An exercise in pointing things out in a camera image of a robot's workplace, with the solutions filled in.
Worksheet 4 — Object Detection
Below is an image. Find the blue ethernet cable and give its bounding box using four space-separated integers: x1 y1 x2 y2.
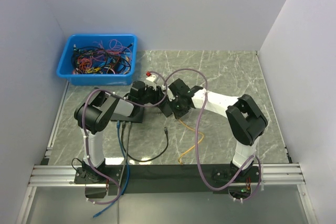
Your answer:
92 121 131 219

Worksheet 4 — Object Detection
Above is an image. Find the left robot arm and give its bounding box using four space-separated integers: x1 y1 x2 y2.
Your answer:
74 81 167 183

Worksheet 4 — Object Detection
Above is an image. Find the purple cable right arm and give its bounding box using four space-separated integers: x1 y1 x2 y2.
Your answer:
162 68 263 202

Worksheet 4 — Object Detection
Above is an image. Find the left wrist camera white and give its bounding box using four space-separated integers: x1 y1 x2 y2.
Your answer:
145 71 157 90

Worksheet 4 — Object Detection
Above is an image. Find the blue plastic bin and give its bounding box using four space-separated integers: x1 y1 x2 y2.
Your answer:
57 34 137 86

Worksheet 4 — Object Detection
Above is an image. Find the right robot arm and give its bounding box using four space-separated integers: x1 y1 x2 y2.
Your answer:
167 79 268 182

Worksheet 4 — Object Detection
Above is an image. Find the black ethernet cable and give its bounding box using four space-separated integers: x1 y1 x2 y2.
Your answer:
125 121 169 162

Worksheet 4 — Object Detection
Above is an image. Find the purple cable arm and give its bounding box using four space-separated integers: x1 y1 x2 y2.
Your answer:
81 71 169 206
162 68 263 202

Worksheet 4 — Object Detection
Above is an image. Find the black network switch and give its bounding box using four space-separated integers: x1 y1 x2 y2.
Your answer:
157 98 190 119
110 106 144 123

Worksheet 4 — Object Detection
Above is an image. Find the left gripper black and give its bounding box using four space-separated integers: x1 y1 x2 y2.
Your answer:
139 84 169 107

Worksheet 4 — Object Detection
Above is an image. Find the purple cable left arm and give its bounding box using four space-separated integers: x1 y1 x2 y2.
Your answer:
81 71 169 206

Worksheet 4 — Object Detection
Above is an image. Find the orange ethernet cable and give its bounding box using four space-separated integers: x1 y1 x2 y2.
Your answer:
177 119 205 164

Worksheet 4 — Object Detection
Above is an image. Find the aluminium rail frame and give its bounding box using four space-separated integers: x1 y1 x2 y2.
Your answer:
27 50 308 223

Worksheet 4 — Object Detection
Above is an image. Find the tangled coloured cables bundle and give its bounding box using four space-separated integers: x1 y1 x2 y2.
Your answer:
70 38 134 76

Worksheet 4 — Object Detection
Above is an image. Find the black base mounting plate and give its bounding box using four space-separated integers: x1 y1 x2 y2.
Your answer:
75 164 263 196

